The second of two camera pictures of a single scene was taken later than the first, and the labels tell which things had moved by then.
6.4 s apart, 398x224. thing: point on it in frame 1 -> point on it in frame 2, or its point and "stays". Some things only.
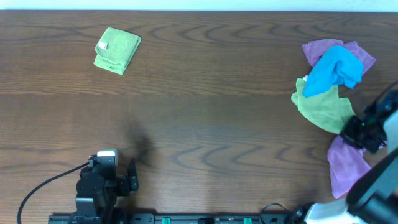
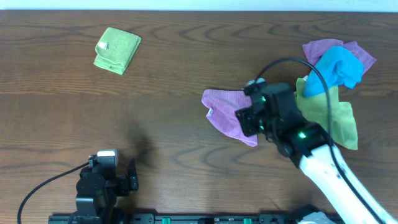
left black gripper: [125, 185] stays
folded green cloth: [115, 49] stays
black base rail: [180, 218] stays
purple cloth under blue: [315, 50] stays
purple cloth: [347, 165] -> [224, 104]
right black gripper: [356, 132] -> [247, 121]
